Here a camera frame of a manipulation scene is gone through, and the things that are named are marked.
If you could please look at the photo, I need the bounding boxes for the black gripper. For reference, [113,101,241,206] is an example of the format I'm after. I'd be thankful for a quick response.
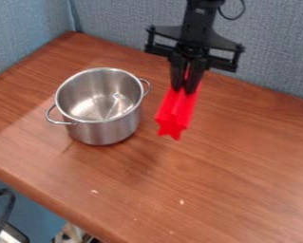
[145,26,245,94]

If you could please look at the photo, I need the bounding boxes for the red plastic block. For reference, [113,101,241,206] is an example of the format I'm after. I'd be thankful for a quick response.
[154,67,205,141]

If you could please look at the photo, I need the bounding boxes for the metal pot with handles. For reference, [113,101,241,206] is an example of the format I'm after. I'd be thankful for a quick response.
[46,67,151,145]

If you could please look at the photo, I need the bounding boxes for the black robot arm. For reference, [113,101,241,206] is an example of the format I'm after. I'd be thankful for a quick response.
[145,0,245,95]

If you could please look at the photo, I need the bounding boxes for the light object under table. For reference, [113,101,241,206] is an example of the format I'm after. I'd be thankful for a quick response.
[51,223,102,243]

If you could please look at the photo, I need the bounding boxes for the black and white chair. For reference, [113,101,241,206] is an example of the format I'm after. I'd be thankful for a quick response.
[0,188,30,243]

